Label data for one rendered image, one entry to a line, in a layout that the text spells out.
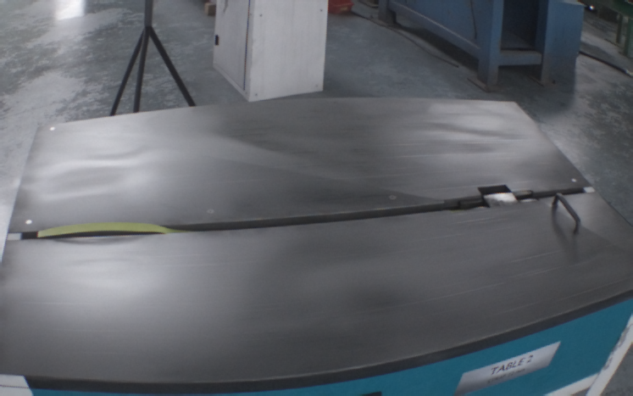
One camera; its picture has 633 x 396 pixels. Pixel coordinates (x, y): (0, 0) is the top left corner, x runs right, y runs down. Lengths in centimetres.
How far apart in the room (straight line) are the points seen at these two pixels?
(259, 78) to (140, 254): 209
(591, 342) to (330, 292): 40
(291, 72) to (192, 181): 200
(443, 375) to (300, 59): 227
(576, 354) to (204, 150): 61
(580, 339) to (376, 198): 37
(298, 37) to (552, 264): 214
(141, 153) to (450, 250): 44
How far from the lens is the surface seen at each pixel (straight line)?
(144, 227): 75
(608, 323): 83
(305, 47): 280
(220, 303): 65
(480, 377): 72
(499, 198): 88
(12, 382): 62
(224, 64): 301
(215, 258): 71
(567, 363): 84
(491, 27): 325
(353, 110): 103
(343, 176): 86
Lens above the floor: 117
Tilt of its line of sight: 32 degrees down
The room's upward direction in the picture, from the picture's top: 4 degrees clockwise
